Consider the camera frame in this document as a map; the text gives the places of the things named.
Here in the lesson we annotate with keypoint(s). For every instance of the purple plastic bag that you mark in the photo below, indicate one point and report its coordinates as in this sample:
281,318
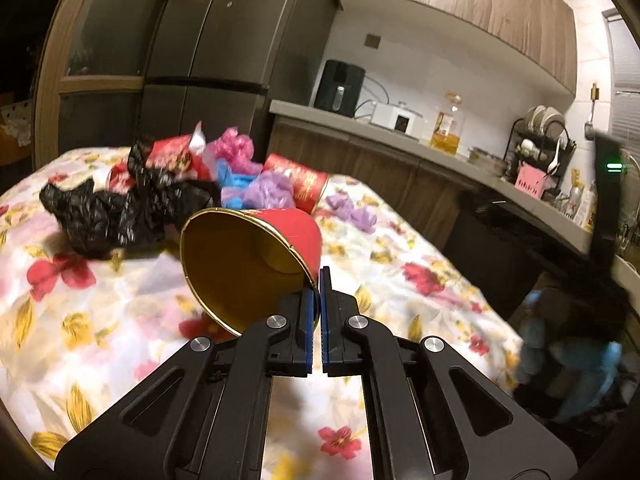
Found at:
270,190
355,215

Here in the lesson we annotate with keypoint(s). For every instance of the kitchen counter with wooden cabinets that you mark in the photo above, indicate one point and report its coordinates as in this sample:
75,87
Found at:
380,170

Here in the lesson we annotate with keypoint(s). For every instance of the wooden wall cabinets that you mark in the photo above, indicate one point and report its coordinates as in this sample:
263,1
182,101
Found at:
475,5

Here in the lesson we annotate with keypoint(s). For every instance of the person's right hand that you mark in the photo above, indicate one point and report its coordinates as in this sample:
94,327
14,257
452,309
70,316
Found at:
592,375

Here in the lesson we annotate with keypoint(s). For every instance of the red paper cup gold inside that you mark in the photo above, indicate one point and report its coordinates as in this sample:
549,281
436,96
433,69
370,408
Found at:
280,235

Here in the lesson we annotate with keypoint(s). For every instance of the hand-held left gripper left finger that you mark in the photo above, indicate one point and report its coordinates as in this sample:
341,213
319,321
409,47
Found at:
309,330

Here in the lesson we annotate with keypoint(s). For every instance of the wooden cabinet with glass doors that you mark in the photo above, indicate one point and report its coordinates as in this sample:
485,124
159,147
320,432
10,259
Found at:
100,25

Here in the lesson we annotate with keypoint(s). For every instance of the clear food container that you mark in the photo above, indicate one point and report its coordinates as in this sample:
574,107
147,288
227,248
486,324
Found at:
485,160

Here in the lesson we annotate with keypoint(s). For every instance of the wall socket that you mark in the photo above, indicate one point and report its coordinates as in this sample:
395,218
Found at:
372,41

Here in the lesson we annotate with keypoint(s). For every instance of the window blinds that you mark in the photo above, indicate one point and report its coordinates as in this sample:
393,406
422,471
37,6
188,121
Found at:
625,70

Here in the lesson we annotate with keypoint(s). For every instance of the red printed paper cup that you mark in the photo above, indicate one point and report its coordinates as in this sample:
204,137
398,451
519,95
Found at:
300,180

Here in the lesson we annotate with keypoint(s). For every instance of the blue plastic bag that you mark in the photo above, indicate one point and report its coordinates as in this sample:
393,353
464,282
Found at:
235,180

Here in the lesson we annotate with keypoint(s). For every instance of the pink plastic bag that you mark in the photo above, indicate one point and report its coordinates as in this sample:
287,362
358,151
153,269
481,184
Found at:
232,147

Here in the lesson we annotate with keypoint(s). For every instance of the dark grey refrigerator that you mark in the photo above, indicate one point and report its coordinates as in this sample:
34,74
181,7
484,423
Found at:
225,35

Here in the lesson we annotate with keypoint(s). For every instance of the floral tablecloth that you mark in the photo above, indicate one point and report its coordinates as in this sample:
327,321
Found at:
100,320

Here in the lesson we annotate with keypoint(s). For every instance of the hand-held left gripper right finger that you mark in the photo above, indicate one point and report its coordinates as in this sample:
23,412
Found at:
326,320

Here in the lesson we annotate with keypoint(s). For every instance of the black dish rack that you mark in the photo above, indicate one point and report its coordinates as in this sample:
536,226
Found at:
542,135

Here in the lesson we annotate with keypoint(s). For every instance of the white rice cooker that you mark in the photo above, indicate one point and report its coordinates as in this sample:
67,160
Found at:
397,120

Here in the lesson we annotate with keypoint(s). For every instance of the cooking oil bottle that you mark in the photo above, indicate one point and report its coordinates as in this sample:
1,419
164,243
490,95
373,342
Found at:
445,132

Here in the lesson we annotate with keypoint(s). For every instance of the wooden chair with dotted cloth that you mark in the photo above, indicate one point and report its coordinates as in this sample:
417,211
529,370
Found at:
15,125

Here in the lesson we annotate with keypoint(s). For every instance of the black plastic bag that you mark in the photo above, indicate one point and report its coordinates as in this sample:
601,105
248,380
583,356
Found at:
100,215

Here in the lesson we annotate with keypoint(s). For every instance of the red snack packet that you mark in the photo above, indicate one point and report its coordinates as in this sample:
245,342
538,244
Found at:
170,155

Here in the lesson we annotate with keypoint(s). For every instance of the pink basket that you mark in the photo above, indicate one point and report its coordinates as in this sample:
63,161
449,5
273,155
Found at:
535,182

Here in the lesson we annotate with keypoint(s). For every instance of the black air fryer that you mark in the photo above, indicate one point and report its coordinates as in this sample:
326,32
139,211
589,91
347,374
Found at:
337,85

